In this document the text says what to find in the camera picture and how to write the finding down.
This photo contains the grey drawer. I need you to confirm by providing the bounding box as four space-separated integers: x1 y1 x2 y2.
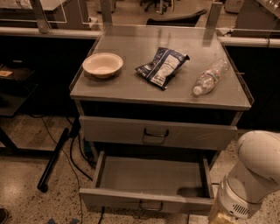
80 151 214 215
80 115 237 151

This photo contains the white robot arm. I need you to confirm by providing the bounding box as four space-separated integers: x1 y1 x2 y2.
208 130 280 224

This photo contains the grey drawer cabinet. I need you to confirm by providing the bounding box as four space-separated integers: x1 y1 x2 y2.
71 26 251 158

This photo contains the clear plastic water bottle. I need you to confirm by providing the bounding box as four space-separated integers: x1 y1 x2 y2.
192 59 229 97

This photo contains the blue chip bag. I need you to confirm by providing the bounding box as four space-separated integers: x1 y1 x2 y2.
136 47 190 91

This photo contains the black metal stand leg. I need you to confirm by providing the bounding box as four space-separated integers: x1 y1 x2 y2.
37 118 81 193

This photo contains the white bowl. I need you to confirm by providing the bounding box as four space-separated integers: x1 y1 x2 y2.
82 52 123 79

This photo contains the dark shoe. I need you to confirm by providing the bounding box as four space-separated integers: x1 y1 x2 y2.
0 208 9 224

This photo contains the dark side table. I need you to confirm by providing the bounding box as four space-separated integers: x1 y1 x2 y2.
0 59 37 157

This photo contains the black floor cable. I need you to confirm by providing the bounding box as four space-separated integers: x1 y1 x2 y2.
40 116 106 224

